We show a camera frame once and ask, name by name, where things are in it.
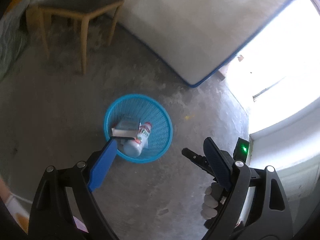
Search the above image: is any white yogurt bottle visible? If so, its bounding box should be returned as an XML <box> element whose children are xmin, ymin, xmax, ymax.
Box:
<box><xmin>118</xmin><ymin>122</ymin><xmax>152</xmax><ymax>158</ymax></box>

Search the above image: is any grey small carton box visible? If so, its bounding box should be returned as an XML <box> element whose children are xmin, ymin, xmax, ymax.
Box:
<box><xmin>111</xmin><ymin>115</ymin><xmax>140</xmax><ymax>140</ymax></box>

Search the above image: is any white gloved right hand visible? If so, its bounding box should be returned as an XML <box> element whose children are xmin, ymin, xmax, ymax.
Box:
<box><xmin>201</xmin><ymin>183</ymin><xmax>226</xmax><ymax>220</ymax></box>

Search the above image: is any blue mesh waste basket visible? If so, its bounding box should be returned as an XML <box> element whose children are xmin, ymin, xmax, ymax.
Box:
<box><xmin>104</xmin><ymin>94</ymin><xmax>173</xmax><ymax>164</ymax></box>

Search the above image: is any white mattress blue trim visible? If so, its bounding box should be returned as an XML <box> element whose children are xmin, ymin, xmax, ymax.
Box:
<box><xmin>119</xmin><ymin>0</ymin><xmax>292</xmax><ymax>87</ymax></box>

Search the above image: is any wooden chair black seat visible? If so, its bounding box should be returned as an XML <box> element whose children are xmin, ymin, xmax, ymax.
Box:
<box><xmin>37</xmin><ymin>0</ymin><xmax>125</xmax><ymax>75</ymax></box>

